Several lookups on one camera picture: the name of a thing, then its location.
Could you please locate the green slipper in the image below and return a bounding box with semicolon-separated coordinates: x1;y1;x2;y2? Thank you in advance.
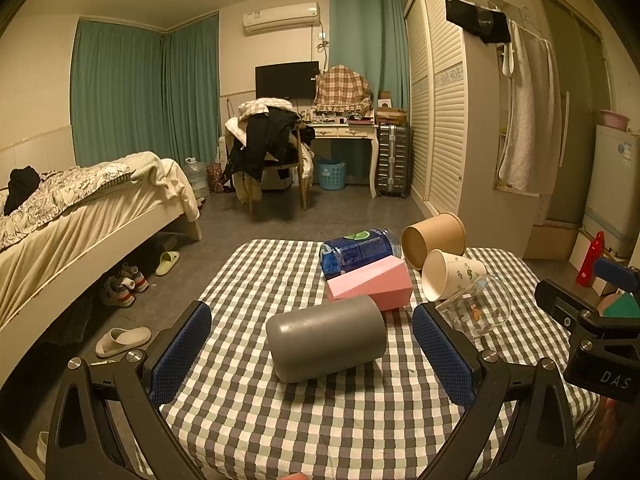
155;250;180;276

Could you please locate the blue laundry basket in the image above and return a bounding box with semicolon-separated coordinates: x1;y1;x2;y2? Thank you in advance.
317;158;346;191

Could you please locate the pink basin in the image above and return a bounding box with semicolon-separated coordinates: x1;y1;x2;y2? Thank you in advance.
601;110;630;131

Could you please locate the hanging white towel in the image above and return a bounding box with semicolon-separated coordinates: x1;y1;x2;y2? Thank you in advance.
498;21;562;195

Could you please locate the clear glass cup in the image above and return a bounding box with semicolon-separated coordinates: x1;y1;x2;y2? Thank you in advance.
436;275;513;340

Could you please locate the white printed paper cup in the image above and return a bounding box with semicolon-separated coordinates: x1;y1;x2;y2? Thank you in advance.
422;249;487;301

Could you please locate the brown paper cup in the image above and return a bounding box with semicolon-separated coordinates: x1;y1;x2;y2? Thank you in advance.
400;212;466;270

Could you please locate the cardboard box by wardrobe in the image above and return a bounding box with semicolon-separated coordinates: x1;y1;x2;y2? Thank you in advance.
523;220;579;260

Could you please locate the grey plastic cup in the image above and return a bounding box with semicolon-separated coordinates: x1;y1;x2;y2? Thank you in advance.
266;296;387;384

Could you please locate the red bottle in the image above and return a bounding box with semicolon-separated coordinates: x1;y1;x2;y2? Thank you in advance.
576;231;604;287

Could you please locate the patterned duvet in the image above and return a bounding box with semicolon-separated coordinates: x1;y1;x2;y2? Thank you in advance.
1;160;134;250

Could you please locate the chair piled with clothes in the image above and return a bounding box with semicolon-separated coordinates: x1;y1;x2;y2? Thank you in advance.
222;98;314;209

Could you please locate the water jug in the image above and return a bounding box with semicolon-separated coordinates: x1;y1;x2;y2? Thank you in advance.
182;157;209;202

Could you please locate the plaid cloth covered object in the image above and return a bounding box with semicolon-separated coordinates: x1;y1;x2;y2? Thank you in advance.
314;65;372;114

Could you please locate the white slipper near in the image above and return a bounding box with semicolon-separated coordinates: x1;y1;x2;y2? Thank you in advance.
96;326;152;359

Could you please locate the pink box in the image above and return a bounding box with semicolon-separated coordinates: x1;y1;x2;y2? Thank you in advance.
326;256;413;311

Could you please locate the black garment on bed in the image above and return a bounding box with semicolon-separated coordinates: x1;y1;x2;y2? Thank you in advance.
3;166;40;216

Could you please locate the white small fridge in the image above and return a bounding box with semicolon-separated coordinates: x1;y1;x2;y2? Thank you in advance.
582;126;639;259

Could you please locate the green curtain left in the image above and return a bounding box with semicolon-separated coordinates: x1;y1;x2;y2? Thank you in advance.
70;15;220;166

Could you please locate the green curtain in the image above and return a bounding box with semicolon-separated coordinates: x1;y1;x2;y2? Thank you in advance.
70;15;220;166
329;0;410;110

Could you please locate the black hanging garment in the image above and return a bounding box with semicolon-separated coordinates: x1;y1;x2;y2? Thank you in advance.
445;0;511;44

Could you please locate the blue clear plastic bottle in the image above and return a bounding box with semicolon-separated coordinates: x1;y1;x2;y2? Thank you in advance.
319;229;402;280

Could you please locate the white bed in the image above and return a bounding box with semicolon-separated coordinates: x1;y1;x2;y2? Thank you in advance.
1;152;202;379

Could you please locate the white desk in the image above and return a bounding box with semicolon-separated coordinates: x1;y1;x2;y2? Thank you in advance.
311;116;380;198

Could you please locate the white red sneaker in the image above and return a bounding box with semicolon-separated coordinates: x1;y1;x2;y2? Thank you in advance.
100;276;134;308

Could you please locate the green curtain right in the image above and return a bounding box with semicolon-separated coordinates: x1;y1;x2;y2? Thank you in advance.
329;0;410;110

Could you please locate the white air conditioner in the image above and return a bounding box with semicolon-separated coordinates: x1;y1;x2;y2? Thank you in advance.
242;2;321;36

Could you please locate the white louvred wardrobe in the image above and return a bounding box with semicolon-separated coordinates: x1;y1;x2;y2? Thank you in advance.
404;0;538;256

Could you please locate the black television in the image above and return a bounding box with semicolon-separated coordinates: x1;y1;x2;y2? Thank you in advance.
255;61;320;100

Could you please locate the silver suitcase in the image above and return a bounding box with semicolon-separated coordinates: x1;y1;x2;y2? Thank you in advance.
375;125;411;198

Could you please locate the white shoe bottom left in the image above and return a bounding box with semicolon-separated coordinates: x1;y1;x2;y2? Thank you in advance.
36;431;49;465

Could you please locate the checkered tablecloth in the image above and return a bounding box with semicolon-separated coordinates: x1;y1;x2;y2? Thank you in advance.
158;237;601;480

